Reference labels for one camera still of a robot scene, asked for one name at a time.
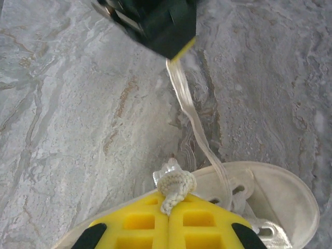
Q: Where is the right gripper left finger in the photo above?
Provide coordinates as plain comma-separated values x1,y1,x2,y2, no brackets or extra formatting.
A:
77,191,169,249

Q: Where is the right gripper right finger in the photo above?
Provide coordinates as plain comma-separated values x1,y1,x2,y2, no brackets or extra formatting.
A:
167,193,269,249

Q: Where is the white shoelace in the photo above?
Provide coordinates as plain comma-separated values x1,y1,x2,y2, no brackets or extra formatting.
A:
151,58,262,234

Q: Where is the white shoe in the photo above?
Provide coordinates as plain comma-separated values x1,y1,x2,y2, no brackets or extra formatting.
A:
51,160,321,249

